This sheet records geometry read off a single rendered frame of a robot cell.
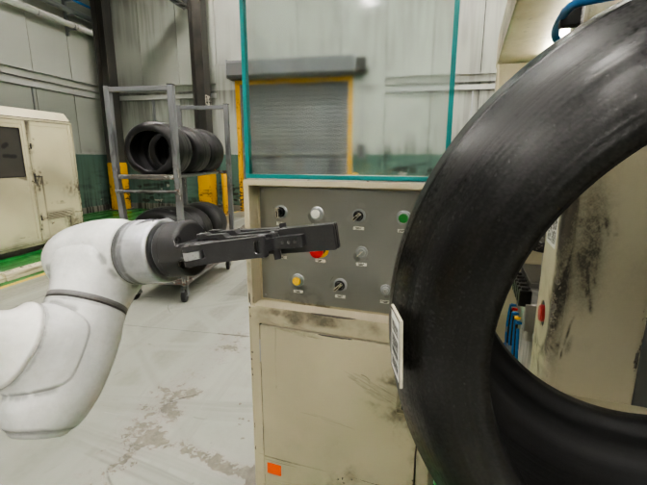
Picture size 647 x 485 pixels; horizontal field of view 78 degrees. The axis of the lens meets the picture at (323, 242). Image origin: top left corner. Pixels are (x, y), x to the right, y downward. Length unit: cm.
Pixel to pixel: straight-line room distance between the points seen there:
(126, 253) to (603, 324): 70
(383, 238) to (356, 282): 15
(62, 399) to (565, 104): 57
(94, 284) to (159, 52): 1096
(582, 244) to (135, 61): 1148
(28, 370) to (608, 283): 78
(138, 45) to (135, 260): 1131
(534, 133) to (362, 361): 92
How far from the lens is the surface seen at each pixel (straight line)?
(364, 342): 111
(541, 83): 33
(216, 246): 47
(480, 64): 978
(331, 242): 45
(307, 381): 123
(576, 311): 74
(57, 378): 57
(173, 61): 1123
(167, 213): 390
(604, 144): 31
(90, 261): 60
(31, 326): 56
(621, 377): 80
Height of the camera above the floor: 133
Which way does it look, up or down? 12 degrees down
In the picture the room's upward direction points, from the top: straight up
